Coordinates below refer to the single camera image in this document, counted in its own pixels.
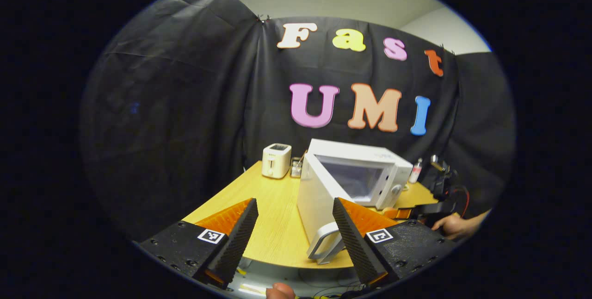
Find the white toaster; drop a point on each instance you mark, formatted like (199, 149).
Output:
(276, 160)

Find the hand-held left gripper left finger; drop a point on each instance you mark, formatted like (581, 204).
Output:
(236, 248)

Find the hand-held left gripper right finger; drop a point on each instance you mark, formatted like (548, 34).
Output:
(354, 246)

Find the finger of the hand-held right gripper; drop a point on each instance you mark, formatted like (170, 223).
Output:
(402, 213)

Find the small pink label bottle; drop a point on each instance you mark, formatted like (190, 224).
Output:
(416, 171)

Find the white microwave oven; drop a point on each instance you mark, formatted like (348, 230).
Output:
(319, 197)

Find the glass jar with sticks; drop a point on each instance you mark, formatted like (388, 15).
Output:
(297, 167)

